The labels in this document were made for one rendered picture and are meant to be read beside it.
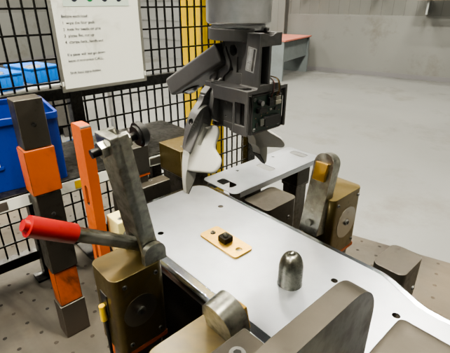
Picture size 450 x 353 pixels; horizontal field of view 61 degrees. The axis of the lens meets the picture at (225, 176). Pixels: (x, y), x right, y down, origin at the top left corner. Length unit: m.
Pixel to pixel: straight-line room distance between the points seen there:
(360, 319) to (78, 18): 0.87
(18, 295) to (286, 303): 0.73
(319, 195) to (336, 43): 7.84
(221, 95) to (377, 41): 7.82
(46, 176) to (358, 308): 0.58
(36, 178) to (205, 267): 0.34
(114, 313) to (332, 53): 8.14
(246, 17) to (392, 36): 7.78
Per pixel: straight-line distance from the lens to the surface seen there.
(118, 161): 0.41
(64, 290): 0.84
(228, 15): 0.44
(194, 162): 0.47
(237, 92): 0.43
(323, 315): 0.22
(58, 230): 0.42
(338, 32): 8.41
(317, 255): 0.58
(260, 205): 0.74
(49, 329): 0.95
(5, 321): 1.01
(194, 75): 0.50
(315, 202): 0.64
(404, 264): 0.63
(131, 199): 0.43
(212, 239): 0.60
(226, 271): 0.54
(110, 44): 1.01
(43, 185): 0.72
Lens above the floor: 1.34
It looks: 25 degrees down
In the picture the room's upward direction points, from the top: straight up
